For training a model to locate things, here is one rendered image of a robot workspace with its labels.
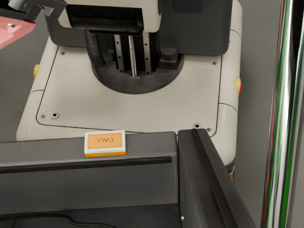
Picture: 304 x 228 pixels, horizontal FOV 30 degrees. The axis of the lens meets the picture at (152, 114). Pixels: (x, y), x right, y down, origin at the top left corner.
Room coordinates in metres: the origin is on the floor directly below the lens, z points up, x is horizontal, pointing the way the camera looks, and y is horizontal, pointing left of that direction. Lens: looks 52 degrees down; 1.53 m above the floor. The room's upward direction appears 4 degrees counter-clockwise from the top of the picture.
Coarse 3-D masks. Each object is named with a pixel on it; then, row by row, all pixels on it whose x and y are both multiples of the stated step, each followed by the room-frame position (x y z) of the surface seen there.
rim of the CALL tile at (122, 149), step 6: (90, 132) 0.42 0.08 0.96; (96, 132) 0.42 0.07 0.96; (102, 132) 0.42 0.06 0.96; (108, 132) 0.42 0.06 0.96; (114, 132) 0.42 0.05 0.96; (120, 132) 0.42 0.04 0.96; (90, 150) 0.39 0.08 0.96; (96, 150) 0.39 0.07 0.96; (102, 150) 0.39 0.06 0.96; (108, 150) 0.39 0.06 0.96; (114, 150) 0.39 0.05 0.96; (120, 150) 0.39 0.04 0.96
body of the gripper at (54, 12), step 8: (8, 0) 0.29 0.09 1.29; (16, 0) 0.28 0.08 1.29; (24, 0) 0.29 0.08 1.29; (32, 0) 0.29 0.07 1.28; (40, 0) 0.30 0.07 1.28; (48, 0) 0.31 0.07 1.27; (56, 0) 0.31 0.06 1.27; (16, 8) 0.28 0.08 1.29; (24, 8) 0.29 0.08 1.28; (48, 8) 0.31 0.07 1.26; (56, 8) 0.31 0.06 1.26; (64, 8) 0.32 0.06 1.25; (48, 16) 0.31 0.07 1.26; (56, 16) 0.31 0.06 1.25
